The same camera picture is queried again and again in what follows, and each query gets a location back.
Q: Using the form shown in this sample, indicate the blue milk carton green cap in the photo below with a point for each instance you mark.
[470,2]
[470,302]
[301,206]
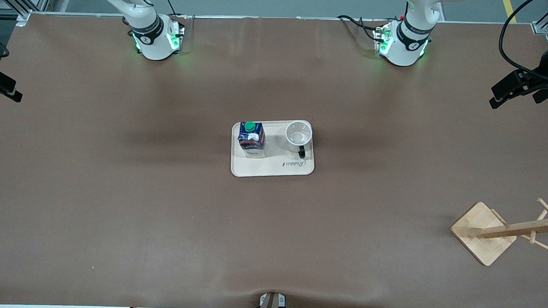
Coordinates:
[252,137]

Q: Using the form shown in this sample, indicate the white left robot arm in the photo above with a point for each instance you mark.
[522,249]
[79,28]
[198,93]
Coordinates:
[403,47]

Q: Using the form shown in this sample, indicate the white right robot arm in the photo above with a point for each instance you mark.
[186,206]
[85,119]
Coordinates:
[152,40]

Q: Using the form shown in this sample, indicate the wooden cup rack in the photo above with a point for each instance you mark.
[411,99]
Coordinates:
[483,234]

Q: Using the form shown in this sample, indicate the brown table cover mat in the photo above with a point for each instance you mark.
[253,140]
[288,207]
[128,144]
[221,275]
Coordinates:
[162,214]

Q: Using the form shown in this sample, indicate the cream tray with rabbit print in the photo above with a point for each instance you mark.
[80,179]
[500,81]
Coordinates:
[273,165]

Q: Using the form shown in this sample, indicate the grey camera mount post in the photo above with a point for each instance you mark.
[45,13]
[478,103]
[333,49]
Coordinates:
[270,305]

